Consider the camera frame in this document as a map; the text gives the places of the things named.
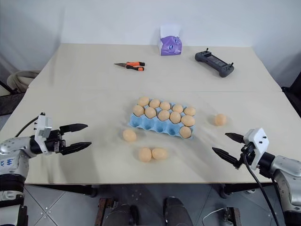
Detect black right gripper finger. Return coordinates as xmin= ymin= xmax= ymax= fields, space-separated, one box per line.
xmin=212 ymin=146 xmax=241 ymax=169
xmin=224 ymin=132 xmax=246 ymax=145

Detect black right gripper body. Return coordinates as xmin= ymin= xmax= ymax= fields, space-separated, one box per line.
xmin=236 ymin=142 xmax=256 ymax=169

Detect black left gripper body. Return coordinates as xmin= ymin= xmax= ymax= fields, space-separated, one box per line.
xmin=45 ymin=128 xmax=67 ymax=155

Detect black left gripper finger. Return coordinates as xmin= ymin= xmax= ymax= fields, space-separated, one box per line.
xmin=61 ymin=141 xmax=93 ymax=156
xmin=59 ymin=123 xmax=89 ymax=136

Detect blue egg tray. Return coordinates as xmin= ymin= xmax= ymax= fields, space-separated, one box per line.
xmin=127 ymin=101 xmax=197 ymax=140

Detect dark grey floor mat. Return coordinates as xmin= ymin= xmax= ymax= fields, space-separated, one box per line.
xmin=0 ymin=91 xmax=27 ymax=116

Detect beige round chair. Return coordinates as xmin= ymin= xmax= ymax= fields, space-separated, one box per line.
xmin=6 ymin=69 xmax=41 ymax=93

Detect black chair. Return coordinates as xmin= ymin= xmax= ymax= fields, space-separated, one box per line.
xmin=280 ymin=70 xmax=301 ymax=116

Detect dark rounded shape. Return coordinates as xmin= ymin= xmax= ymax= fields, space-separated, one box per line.
xmin=163 ymin=196 xmax=191 ymax=226
xmin=104 ymin=203 xmax=139 ymax=226

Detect grey handheld remote controller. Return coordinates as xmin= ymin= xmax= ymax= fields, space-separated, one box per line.
xmin=194 ymin=48 xmax=235 ymax=78

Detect orange black pliers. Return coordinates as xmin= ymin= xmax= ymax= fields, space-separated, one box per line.
xmin=113 ymin=61 xmax=146 ymax=72

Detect purple white tissue box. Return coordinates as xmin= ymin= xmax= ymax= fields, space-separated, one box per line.
xmin=158 ymin=24 xmax=183 ymax=57

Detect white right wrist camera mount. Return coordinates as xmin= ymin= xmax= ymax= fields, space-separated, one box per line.
xmin=242 ymin=128 xmax=270 ymax=170

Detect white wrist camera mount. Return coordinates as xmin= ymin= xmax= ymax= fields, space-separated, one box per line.
xmin=32 ymin=112 xmax=54 ymax=155
xmin=242 ymin=128 xmax=270 ymax=170

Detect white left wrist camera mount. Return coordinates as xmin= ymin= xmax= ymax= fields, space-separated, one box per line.
xmin=32 ymin=112 xmax=54 ymax=155

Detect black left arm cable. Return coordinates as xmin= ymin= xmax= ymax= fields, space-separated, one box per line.
xmin=15 ymin=116 xmax=40 ymax=138

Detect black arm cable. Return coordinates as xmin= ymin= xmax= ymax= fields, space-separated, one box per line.
xmin=15 ymin=116 xmax=40 ymax=138
xmin=241 ymin=150 xmax=281 ymax=226

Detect black table frame bar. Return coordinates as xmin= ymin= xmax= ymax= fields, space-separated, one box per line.
xmin=30 ymin=184 xmax=98 ymax=198
xmin=219 ymin=182 xmax=262 ymax=196

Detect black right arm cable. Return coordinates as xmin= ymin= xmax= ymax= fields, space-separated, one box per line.
xmin=241 ymin=150 xmax=281 ymax=226

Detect white floor cable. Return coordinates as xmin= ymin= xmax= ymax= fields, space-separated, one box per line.
xmin=202 ymin=207 xmax=227 ymax=226

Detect rusty brown metal bracket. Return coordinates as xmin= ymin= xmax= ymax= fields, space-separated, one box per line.
xmin=97 ymin=197 xmax=119 ymax=226
xmin=225 ymin=206 xmax=241 ymax=226

